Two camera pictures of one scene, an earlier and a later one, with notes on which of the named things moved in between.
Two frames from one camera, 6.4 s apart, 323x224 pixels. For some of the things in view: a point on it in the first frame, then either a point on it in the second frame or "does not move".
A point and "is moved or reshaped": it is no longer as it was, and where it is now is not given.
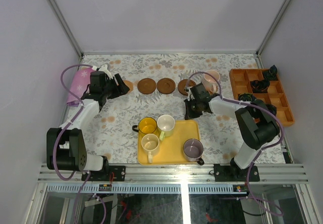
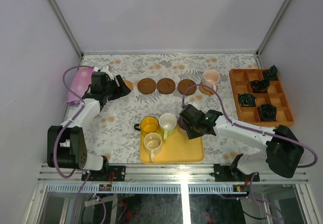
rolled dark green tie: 271,74 does not move
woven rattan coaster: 210,90 does not move
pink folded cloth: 81,80 does not move
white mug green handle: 165,124 is moved or reshaped
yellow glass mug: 147,125 does not move
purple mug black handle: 193,151 to 181,123
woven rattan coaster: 129,85 does not move
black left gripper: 116,85 does not move
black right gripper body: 193,109 to 192,132
